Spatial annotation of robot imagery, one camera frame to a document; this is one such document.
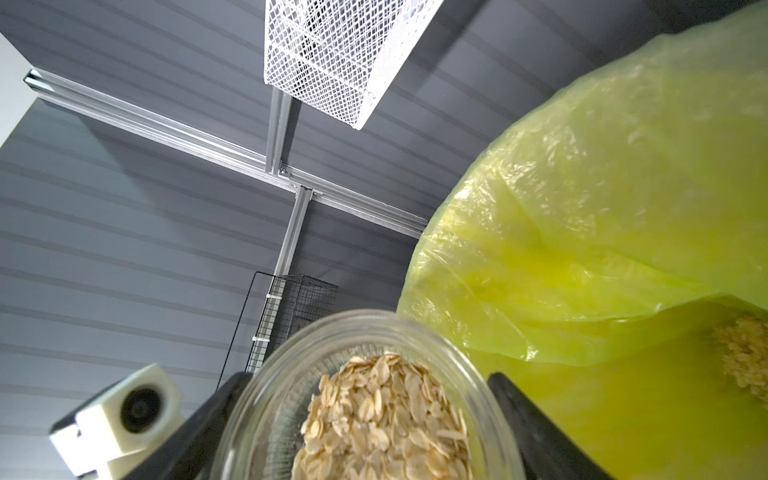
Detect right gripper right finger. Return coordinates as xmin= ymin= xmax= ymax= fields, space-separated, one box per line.
xmin=488 ymin=372 xmax=611 ymax=479

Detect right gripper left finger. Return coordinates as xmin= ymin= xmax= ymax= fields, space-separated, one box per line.
xmin=126 ymin=372 xmax=252 ymax=480

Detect oatmeal jar with beige lid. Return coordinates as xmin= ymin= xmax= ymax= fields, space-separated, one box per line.
xmin=211 ymin=310 xmax=524 ymax=479

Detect green plastic bin liner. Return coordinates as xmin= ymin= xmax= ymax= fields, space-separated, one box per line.
xmin=397 ymin=1 xmax=767 ymax=479

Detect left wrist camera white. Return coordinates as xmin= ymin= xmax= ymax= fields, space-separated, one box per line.
xmin=48 ymin=364 xmax=184 ymax=479

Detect black wire basket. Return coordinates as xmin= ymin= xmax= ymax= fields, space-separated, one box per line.
xmin=216 ymin=271 xmax=339 ymax=389

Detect white wire mesh basket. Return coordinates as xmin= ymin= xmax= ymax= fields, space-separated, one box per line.
xmin=264 ymin=0 xmax=442 ymax=130

